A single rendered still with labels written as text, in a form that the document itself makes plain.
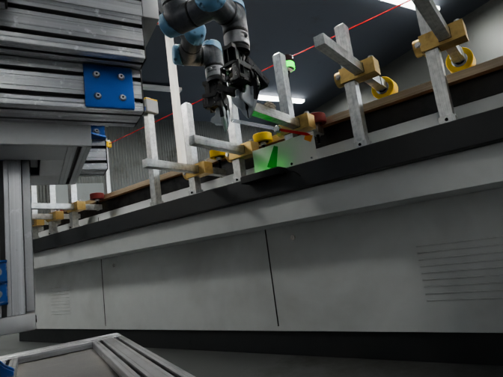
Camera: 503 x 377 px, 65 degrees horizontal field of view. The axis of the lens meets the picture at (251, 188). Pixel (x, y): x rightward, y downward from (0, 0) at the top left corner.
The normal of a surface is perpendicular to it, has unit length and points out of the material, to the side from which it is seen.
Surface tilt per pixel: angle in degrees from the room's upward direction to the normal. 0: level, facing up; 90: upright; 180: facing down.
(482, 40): 90
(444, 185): 90
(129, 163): 90
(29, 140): 90
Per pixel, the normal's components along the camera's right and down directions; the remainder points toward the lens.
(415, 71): -0.87, 0.04
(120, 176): 0.47, -0.21
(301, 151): -0.61, -0.05
